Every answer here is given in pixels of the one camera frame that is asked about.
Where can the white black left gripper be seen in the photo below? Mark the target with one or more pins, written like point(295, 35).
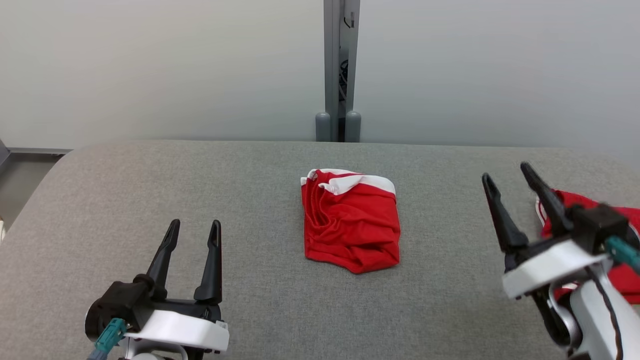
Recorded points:
point(180, 330)

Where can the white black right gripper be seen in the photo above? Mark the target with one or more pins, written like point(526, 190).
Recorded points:
point(550, 265)

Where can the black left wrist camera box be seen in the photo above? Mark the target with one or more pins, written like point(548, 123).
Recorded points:
point(125, 297)

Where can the red Bulls 23 jersey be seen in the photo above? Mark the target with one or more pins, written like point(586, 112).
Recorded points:
point(620, 285)

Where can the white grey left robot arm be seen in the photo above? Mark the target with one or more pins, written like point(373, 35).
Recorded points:
point(150, 356)

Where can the white partition screen grey frame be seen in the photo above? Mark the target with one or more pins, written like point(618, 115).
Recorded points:
point(150, 65)
point(500, 65)

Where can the red Bulls shorts white stripe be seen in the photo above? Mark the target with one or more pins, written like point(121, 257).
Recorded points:
point(350, 225)

